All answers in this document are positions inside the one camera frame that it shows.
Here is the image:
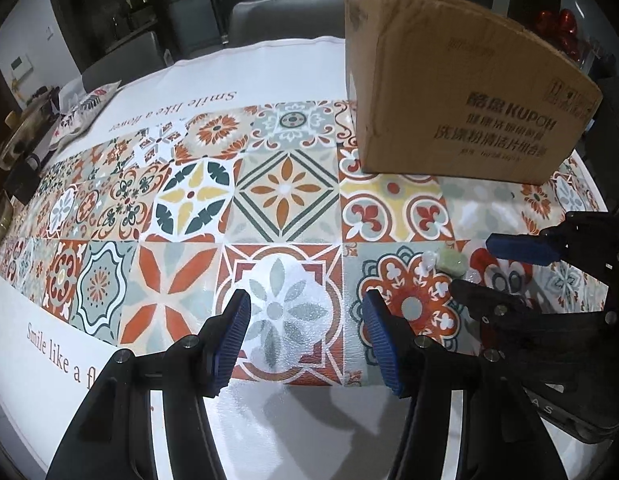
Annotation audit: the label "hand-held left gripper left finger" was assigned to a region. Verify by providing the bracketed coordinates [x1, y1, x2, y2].
[45, 290, 252, 480]

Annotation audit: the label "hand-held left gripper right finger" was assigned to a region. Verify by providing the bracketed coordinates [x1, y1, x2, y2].
[363, 290, 573, 480]

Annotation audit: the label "tile patterned tablecloth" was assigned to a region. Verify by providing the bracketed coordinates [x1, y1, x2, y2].
[0, 35, 607, 480]

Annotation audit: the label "dark chair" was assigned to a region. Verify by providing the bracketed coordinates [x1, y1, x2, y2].
[584, 77, 619, 211]

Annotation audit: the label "dark mug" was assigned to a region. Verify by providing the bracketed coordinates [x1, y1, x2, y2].
[4, 152, 42, 201]

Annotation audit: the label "clear glass jar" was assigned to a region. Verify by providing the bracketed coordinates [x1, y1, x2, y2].
[2, 105, 57, 158]

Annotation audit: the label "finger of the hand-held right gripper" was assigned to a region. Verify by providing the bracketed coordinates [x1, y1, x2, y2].
[449, 277, 619, 342]
[486, 211, 619, 267]

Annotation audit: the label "red balloons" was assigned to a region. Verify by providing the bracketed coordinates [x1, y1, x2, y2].
[537, 7, 585, 61]

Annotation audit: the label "grey chair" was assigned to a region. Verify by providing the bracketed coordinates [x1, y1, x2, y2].
[228, 0, 347, 51]
[82, 30, 175, 91]

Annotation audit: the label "brown cardboard box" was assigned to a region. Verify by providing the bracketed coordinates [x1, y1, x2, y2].
[343, 0, 604, 186]

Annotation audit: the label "pale green candy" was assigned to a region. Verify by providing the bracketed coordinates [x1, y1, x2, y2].
[419, 250, 483, 286]

